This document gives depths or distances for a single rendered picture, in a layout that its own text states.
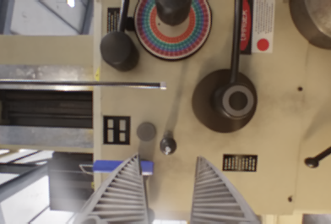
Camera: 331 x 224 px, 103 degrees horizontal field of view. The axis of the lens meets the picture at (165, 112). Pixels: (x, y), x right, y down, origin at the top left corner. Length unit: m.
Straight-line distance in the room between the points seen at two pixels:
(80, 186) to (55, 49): 1.05
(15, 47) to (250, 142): 1.58
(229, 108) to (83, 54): 1.10
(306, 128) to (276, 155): 0.10
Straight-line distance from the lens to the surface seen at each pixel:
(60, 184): 1.44
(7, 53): 1.60
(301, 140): 0.47
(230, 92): 0.28
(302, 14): 0.46
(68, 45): 1.30
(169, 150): 0.24
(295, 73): 0.45
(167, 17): 0.30
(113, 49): 0.30
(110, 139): 0.36
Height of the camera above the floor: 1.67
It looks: 1 degrees up
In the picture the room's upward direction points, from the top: 88 degrees counter-clockwise
